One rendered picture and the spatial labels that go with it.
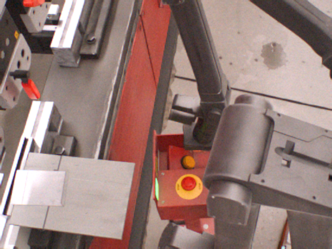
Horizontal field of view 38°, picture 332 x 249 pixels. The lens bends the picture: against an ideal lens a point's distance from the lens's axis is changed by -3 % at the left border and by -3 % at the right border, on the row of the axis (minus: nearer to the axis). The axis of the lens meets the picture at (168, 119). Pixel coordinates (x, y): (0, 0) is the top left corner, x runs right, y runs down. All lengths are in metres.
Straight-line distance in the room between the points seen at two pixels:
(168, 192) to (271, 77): 1.24
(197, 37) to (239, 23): 1.67
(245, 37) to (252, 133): 2.15
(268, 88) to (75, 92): 1.22
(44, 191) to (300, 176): 0.80
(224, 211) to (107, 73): 1.01
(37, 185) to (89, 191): 0.13
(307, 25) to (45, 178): 0.67
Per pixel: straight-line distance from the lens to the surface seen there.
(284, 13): 0.91
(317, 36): 0.95
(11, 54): 1.05
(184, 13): 0.94
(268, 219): 2.14
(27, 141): 1.25
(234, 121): 0.46
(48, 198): 1.16
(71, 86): 1.44
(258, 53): 2.53
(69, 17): 1.48
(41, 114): 1.31
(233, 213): 0.47
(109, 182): 1.14
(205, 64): 1.03
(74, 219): 1.13
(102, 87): 1.41
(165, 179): 1.36
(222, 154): 0.45
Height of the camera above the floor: 2.03
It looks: 60 degrees down
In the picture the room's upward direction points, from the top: 11 degrees counter-clockwise
